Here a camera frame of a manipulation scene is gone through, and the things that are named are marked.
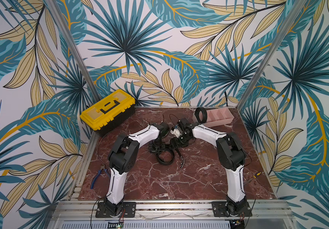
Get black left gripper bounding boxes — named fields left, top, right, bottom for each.
left=149, top=138, right=166, bottom=156

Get long black leather belt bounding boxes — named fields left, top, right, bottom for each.
left=155, top=144, right=185, bottom=169

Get black belt with buckle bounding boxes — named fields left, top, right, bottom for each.
left=194, top=107, right=208, bottom=124

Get pink plastic divided organizer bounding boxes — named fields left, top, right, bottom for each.
left=192, top=107, right=234, bottom=127

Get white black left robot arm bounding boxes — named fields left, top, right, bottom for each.
left=106, top=123, right=169, bottom=207

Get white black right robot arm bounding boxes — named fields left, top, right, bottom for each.
left=171, top=118, right=246, bottom=210

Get yellow black toolbox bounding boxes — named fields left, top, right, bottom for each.
left=80, top=89, right=136, bottom=137

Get yellow black screwdriver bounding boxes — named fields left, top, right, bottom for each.
left=244, top=172, right=262, bottom=185

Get blue handled pliers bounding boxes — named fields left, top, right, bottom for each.
left=90, top=169, right=111, bottom=189

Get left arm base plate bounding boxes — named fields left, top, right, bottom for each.
left=95, top=202, right=136, bottom=218

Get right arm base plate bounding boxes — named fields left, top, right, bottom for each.
left=211, top=200, right=252, bottom=217

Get aluminium front rail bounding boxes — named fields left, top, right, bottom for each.
left=48, top=199, right=298, bottom=229

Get right corner aluminium post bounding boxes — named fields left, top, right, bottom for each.
left=236, top=0, right=307, bottom=110

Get corner aluminium post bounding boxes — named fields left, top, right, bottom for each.
left=45, top=0, right=101, bottom=104
left=236, top=0, right=307, bottom=110

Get left corner aluminium post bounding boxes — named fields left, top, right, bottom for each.
left=45, top=0, right=101, bottom=104

